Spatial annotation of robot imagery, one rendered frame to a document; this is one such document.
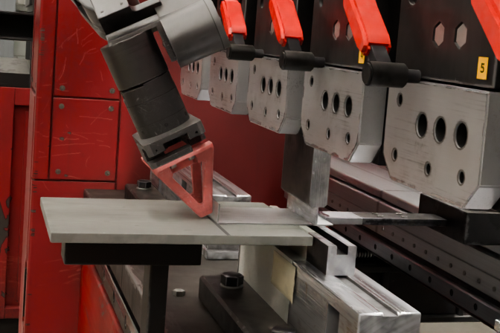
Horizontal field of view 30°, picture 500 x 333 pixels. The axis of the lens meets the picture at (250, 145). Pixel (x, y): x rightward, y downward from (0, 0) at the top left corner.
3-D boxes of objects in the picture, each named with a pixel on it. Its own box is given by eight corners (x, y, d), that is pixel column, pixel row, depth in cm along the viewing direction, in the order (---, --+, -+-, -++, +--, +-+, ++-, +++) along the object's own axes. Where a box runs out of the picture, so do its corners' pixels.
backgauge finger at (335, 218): (301, 220, 111) (305, 178, 111) (495, 224, 118) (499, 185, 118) (337, 244, 100) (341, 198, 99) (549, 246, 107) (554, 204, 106)
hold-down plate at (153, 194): (123, 199, 175) (125, 183, 175) (152, 199, 176) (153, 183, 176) (150, 235, 146) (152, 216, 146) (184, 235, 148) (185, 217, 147)
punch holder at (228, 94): (207, 104, 130) (216, -15, 128) (265, 107, 133) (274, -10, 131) (234, 115, 116) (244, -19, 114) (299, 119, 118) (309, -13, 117)
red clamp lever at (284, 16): (267, -9, 91) (286, 59, 84) (306, -5, 92) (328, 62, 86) (263, 5, 92) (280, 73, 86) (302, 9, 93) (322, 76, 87)
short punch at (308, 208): (279, 207, 109) (286, 125, 108) (295, 207, 109) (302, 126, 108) (307, 225, 99) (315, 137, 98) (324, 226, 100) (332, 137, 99)
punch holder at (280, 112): (245, 120, 111) (255, -20, 109) (312, 123, 114) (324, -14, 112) (283, 135, 97) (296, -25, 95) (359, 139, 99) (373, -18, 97)
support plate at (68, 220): (39, 205, 105) (40, 196, 105) (263, 210, 112) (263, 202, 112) (50, 242, 88) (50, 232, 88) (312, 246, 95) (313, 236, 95)
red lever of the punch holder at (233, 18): (219, -5, 110) (230, 50, 103) (251, -2, 111) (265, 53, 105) (215, 7, 111) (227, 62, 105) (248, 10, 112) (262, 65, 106)
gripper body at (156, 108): (190, 125, 105) (164, 65, 104) (208, 136, 96) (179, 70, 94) (138, 149, 104) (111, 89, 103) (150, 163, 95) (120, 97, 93)
